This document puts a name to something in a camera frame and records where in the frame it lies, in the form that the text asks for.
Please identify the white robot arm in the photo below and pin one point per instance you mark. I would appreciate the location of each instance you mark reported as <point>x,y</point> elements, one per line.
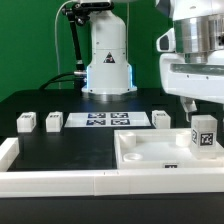
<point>181,41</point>

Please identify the white square table top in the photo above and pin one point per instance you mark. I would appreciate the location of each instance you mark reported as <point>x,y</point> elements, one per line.
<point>160,148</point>

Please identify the white U-shaped fence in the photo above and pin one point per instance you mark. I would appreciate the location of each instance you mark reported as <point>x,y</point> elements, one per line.
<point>96,183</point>

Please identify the white sheet with tags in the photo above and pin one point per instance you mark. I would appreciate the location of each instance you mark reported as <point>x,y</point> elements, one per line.
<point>107,119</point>

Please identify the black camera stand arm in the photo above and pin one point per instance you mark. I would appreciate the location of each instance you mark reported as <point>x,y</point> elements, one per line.
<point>80,67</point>

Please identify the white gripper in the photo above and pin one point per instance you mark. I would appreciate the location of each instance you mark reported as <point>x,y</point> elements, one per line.
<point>191,81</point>

